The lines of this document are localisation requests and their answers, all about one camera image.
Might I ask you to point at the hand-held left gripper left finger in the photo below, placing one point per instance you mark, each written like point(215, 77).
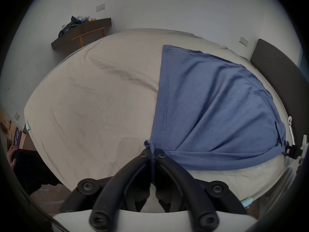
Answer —
point(113, 185)

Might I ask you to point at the white wall socket plate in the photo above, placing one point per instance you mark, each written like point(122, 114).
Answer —
point(100, 7)
point(243, 40)

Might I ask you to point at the dark wall shelf with bags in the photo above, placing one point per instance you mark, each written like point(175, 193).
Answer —
point(91, 26)

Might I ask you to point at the wooden chair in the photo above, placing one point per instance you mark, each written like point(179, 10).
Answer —
point(83, 38)

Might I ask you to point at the bed with beige sheet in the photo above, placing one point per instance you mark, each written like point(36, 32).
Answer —
point(84, 105)

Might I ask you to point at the blue shirt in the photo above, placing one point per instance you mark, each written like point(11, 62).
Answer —
point(207, 105)

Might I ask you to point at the person's legs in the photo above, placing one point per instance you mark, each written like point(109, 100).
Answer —
point(31, 170)

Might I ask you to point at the dark padded headboard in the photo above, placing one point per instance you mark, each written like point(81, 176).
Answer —
point(277, 61)

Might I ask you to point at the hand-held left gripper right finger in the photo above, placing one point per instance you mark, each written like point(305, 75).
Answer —
point(185, 185)

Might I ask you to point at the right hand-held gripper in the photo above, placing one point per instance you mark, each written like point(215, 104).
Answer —
point(303, 148)

